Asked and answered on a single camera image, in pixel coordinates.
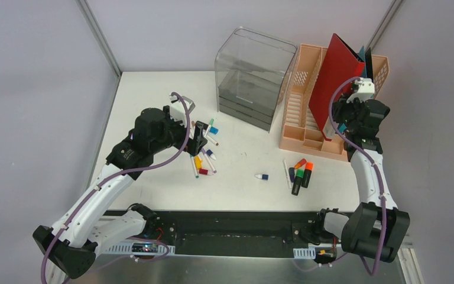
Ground clear grey drawer box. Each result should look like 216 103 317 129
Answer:
215 27 298 131

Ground red folder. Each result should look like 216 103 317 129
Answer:
309 33 364 141

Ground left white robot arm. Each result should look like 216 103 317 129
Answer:
33 104 207 283

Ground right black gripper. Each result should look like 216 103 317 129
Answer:
330 93 365 133

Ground small red-orange marker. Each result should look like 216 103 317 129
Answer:
294 159 307 169

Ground teal marker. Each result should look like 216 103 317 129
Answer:
190 156 199 179

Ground green cap marker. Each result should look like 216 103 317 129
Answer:
205 118 214 135

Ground green highlighter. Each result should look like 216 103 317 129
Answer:
291 169 304 196

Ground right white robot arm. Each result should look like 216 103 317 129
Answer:
312 98 410 263

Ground teal notebook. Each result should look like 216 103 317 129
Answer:
336 46 375 134

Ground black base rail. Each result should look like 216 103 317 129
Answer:
123 211 341 258

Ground white pen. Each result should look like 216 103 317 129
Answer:
283 159 293 190

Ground purple marker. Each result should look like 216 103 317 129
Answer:
202 151 217 173

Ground blue black marker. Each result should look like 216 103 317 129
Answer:
209 126 219 135

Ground peach file organizer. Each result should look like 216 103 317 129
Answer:
278 44 390 162

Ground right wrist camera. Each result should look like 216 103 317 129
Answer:
347 78 375 103

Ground orange highlighter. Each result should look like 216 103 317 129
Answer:
301 162 313 188

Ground small blue cap bottle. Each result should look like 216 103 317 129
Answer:
255 174 269 180

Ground brown marker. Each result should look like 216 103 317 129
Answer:
206 135 219 146

